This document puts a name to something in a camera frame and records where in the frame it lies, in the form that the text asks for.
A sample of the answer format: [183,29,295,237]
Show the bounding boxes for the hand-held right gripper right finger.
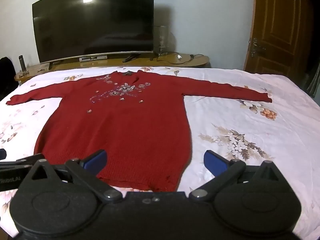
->
[189,150,288,203]

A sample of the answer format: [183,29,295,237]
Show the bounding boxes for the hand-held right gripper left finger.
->
[31,149,123,203]

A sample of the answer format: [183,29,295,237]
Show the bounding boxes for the red beaded sweater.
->
[5,70,273,193]

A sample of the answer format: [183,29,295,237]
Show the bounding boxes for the floral white bed sheet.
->
[0,66,320,240]

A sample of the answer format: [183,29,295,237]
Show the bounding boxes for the dark bag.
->
[0,57,16,101]

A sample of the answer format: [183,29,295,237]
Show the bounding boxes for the grey metal bottle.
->
[18,55,28,73]

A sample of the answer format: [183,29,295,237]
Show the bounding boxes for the wooden television stand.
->
[14,52,210,82]

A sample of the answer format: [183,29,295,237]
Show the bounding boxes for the silver set-top box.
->
[79,55,108,62]

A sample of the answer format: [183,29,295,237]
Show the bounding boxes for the black remote control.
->
[122,53,141,63]

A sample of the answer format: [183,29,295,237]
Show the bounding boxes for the hanging grey cloth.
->
[306,67,320,98]

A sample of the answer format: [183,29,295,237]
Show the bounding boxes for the black flat screen television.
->
[32,0,155,65]

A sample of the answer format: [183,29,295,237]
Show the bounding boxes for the brown wooden door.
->
[243,0,314,79]

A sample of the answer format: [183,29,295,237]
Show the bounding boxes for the black cable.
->
[157,51,204,64]

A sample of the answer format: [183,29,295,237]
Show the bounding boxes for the metal door handle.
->
[250,37,267,58]

